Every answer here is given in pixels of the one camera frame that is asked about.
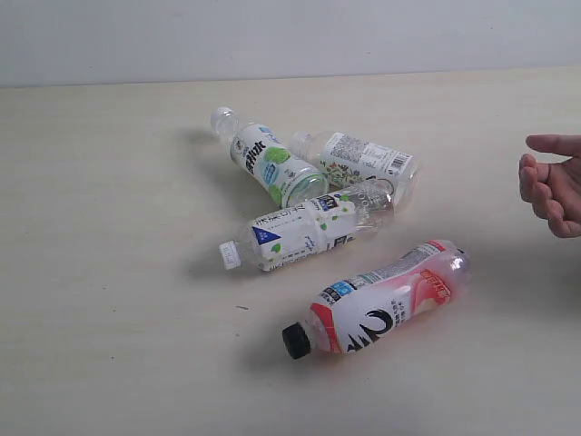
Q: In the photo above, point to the floral label clear bottle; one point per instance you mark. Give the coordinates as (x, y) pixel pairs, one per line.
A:
(347, 160)

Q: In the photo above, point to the pink peach drink bottle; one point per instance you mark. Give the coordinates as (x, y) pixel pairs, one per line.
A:
(354, 313)

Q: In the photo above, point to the green lime drink bottle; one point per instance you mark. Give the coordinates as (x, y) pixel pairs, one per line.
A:
(288, 179)

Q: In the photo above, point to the white Suntory tea bottle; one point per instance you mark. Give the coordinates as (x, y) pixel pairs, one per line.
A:
(311, 227)

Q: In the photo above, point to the person's open hand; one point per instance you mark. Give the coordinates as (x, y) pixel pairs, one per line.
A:
(553, 189)

